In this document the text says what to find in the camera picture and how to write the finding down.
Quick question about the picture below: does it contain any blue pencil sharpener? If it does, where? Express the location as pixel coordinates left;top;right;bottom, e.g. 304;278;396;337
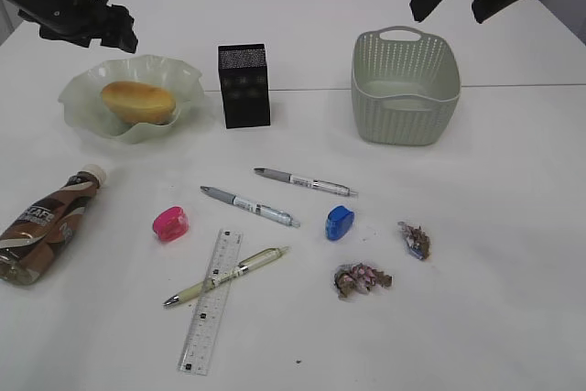
325;205;354;241

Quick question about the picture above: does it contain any cream coloured pen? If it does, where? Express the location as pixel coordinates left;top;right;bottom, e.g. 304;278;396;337
163;246;289;308

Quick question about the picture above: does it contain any grey blue middle pen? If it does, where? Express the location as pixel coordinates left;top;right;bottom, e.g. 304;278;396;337
201;186;300;228

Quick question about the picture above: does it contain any pink pencil sharpener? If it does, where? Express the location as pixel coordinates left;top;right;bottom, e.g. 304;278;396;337
152;206;189;243

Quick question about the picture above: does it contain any translucent green wavy plate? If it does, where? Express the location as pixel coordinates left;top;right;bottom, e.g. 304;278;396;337
59;55;204;144

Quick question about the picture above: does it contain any sugared bread roll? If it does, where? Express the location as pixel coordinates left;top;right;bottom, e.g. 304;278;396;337
101;81;176;125

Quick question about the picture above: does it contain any transparent plastic ruler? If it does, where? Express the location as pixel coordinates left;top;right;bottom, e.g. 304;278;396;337
178;230;243;375

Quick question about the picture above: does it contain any brown Nescafe coffee bottle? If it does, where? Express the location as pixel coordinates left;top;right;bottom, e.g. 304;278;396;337
1;164;106;286

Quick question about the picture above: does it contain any grey-green plastic basket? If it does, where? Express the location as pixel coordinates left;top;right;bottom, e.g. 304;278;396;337
351;26;461;147

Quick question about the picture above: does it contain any black square pen holder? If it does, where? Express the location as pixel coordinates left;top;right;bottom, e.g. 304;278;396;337
218;44;271;129

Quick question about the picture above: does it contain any grey pen near basket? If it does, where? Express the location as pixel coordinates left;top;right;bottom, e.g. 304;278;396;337
254;168;358;197

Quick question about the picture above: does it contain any pink paper piece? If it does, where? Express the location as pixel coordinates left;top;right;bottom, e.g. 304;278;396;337
333;263;393;299

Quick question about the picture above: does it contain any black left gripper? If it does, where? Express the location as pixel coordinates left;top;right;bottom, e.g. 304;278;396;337
6;0;138;54

